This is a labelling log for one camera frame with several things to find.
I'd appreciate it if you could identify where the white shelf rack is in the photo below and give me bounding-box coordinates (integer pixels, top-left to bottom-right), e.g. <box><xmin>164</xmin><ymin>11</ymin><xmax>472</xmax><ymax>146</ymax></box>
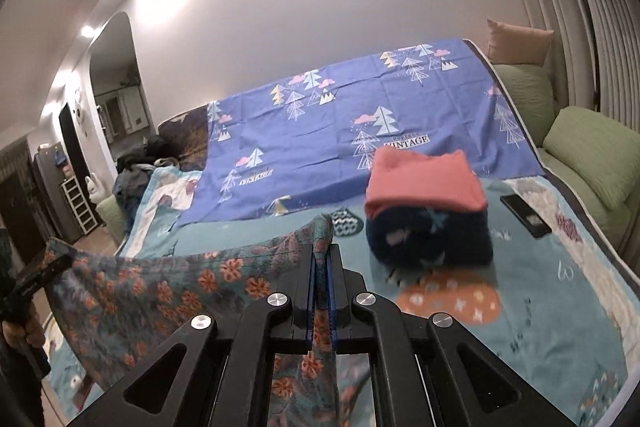
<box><xmin>61</xmin><ymin>179</ymin><xmax>97</xmax><ymax>236</ymax></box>

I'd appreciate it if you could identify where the folded coral garment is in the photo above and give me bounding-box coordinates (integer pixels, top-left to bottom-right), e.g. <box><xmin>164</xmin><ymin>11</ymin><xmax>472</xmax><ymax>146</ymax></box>
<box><xmin>363</xmin><ymin>148</ymin><xmax>489</xmax><ymax>220</ymax></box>

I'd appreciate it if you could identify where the white ribbed curtain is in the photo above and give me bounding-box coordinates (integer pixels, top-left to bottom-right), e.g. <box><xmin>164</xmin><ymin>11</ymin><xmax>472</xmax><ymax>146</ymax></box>
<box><xmin>484</xmin><ymin>0</ymin><xmax>640</xmax><ymax>144</ymax></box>

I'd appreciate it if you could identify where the black phone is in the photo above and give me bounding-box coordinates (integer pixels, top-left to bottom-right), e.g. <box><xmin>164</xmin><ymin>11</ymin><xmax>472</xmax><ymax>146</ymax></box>
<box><xmin>500</xmin><ymin>194</ymin><xmax>554</xmax><ymax>240</ymax></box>

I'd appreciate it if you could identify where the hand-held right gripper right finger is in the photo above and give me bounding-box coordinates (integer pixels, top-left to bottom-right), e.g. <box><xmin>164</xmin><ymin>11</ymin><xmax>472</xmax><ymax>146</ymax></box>
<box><xmin>326</xmin><ymin>245</ymin><xmax>577</xmax><ymax>427</ymax></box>

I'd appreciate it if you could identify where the floral teal and orange garment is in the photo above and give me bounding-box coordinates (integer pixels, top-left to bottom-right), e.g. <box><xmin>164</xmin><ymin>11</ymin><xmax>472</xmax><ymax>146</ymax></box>
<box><xmin>42</xmin><ymin>213</ymin><xmax>382</xmax><ymax>427</ymax></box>

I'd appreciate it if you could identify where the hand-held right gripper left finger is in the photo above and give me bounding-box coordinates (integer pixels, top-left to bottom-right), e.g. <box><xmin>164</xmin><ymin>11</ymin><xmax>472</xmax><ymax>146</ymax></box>
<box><xmin>65</xmin><ymin>244</ymin><xmax>318</xmax><ymax>427</ymax></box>

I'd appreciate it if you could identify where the folded navy star-print garment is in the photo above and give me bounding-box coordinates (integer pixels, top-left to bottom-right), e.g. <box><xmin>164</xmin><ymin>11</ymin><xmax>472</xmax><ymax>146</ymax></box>
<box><xmin>365</xmin><ymin>204</ymin><xmax>494</xmax><ymax>269</ymax></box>

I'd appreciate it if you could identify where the dark brown blanket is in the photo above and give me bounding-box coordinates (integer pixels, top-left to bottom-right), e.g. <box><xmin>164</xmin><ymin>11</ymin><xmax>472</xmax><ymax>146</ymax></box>
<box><xmin>159</xmin><ymin>105</ymin><xmax>212</xmax><ymax>171</ymax></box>

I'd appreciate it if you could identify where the person's left hand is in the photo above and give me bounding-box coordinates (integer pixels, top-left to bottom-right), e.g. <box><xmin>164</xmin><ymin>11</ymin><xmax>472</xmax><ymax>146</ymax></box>
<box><xmin>1</xmin><ymin>299</ymin><xmax>49</xmax><ymax>351</ymax></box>

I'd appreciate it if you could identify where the blue tree-print sheet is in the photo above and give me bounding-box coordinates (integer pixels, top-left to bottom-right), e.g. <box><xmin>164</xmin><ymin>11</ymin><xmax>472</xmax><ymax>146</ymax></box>
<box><xmin>177</xmin><ymin>38</ymin><xmax>545</xmax><ymax>229</ymax></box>

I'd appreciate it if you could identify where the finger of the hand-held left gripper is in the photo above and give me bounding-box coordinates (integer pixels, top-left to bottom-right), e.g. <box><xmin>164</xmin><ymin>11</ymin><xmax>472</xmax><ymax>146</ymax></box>
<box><xmin>15</xmin><ymin>254</ymin><xmax>74</xmax><ymax>299</ymax></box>

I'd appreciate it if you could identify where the small green cushion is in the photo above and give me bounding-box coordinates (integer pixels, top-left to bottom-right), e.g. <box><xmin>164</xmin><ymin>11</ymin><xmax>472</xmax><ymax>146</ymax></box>
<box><xmin>95</xmin><ymin>196</ymin><xmax>124</xmax><ymax>244</ymax></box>

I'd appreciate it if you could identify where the grey refrigerator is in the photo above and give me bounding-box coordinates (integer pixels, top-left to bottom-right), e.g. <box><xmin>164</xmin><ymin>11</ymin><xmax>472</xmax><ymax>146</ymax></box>
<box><xmin>32</xmin><ymin>146</ymin><xmax>84</xmax><ymax>244</ymax></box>

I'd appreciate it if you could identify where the teal printed blanket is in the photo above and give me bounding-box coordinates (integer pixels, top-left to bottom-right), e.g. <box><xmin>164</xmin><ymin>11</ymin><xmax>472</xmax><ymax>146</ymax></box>
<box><xmin>45</xmin><ymin>167</ymin><xmax>634</xmax><ymax>427</ymax></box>

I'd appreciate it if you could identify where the pink pillow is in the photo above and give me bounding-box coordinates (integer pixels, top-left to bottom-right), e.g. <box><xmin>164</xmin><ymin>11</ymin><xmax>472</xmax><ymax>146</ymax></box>
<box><xmin>486</xmin><ymin>19</ymin><xmax>556</xmax><ymax>68</ymax></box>

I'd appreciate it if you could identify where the white plush toy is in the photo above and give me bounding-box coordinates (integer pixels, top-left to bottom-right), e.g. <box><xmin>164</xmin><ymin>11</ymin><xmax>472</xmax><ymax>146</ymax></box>
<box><xmin>82</xmin><ymin>174</ymin><xmax>104</xmax><ymax>204</ymax></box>

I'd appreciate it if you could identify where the white cabinet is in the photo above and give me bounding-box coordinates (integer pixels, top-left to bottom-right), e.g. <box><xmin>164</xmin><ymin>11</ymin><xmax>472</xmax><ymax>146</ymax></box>
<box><xmin>95</xmin><ymin>84</ymin><xmax>149</xmax><ymax>136</ymax></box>

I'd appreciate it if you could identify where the pile of dark clothes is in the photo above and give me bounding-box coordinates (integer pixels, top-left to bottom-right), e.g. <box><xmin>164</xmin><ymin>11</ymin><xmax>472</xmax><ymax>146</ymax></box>
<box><xmin>114</xmin><ymin>136</ymin><xmax>177</xmax><ymax>208</ymax></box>

